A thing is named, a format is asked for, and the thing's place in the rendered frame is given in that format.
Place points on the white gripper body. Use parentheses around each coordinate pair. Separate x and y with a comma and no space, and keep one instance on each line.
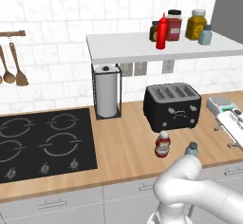
(230,125)

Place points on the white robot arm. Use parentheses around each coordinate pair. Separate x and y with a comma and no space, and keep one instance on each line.
(182,183)

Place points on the pale blue-grey shaker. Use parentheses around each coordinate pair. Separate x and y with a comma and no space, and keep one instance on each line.
(191,149)
(205,38)

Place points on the red ketchup bottle white cap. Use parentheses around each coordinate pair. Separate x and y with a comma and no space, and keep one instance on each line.
(162,145)

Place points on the red squeeze bottle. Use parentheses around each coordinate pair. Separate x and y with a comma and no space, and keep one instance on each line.
(161,33)

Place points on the grey tall cabinet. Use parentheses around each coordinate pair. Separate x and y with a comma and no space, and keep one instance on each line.
(229,6)

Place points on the grey and green kitchen scale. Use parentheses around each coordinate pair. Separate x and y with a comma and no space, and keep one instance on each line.
(220,102)

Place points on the grey drawer front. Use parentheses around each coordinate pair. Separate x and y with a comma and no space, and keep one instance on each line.
(79,201)
(126,191)
(218,178)

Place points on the black four-slot toaster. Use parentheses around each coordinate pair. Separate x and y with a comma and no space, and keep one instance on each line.
(172,112)

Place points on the yellow jar with grey lid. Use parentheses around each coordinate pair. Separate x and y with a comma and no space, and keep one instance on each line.
(195,25)

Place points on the red jar with black lid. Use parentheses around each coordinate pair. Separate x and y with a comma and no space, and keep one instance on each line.
(174,27)

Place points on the dark brown jar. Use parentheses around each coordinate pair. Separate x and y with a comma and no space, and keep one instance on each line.
(153,31)

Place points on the white paper towel roll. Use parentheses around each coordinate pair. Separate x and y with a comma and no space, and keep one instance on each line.
(106,91)

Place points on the grey cupboard door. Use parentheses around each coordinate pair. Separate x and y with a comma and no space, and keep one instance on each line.
(129,212)
(79,216)

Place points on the black hob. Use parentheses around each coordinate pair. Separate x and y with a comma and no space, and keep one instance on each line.
(47,142)

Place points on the grey hob knob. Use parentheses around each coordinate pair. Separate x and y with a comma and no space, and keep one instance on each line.
(11,173)
(44,168)

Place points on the wooden spatula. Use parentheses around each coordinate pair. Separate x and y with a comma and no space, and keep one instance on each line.
(21,78)

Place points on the wooden spoon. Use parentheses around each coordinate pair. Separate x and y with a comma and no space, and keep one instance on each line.
(8,76)

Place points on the grey wall outlet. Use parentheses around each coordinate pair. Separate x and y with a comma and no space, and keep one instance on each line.
(168,66)
(140,68)

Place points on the white wall shelf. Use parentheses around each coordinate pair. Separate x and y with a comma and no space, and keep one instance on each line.
(133,47)

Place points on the wooden utensil rail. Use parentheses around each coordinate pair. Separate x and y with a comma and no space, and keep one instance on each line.
(12,33)

